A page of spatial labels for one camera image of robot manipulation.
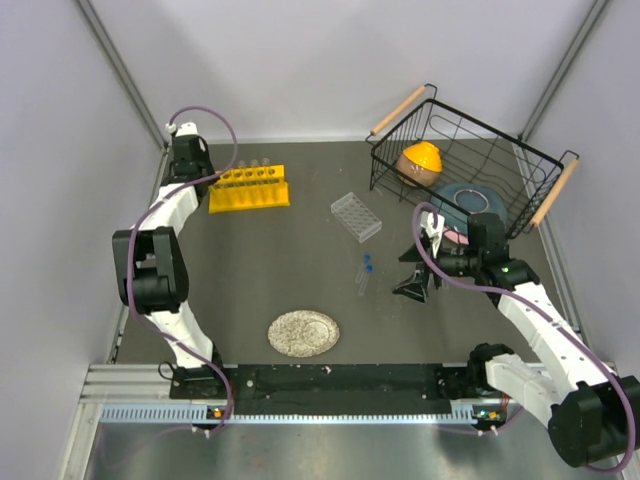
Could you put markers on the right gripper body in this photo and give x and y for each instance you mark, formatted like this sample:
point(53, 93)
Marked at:
point(427, 269)

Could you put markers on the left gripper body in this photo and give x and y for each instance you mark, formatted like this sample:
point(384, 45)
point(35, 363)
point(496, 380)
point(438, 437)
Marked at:
point(205, 166)

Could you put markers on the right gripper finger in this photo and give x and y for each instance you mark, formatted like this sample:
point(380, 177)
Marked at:
point(417, 278)
point(413, 292)

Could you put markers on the blue capped tube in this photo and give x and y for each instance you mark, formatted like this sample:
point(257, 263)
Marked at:
point(362, 268)
point(364, 283)

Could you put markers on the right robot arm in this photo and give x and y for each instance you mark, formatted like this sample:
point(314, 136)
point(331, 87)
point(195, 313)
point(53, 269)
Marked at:
point(591, 413)

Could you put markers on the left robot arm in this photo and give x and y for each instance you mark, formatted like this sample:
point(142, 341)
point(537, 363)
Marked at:
point(149, 262)

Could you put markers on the yellow test tube rack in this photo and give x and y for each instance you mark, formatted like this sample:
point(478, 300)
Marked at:
point(280, 194)

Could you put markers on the clear plastic tube rack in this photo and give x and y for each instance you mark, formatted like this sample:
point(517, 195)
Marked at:
point(356, 217)

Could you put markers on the blue plate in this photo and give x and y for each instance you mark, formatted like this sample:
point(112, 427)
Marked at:
point(456, 201)

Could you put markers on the yellow brown bowl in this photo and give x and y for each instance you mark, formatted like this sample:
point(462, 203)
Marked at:
point(420, 164)

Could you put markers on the speckled white plate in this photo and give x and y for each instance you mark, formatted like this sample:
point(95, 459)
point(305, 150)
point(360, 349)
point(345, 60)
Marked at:
point(303, 333)

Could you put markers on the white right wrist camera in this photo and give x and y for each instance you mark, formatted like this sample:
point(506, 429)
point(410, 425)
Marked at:
point(433, 226)

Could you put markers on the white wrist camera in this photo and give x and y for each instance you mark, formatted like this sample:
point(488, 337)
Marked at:
point(186, 129)
point(433, 226)

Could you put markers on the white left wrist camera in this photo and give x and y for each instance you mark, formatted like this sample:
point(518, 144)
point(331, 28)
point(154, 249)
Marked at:
point(186, 129)

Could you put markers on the black wire basket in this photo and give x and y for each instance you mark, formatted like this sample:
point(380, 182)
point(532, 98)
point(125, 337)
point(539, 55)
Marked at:
point(472, 151)

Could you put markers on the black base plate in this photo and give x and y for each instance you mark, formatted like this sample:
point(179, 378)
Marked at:
point(346, 389)

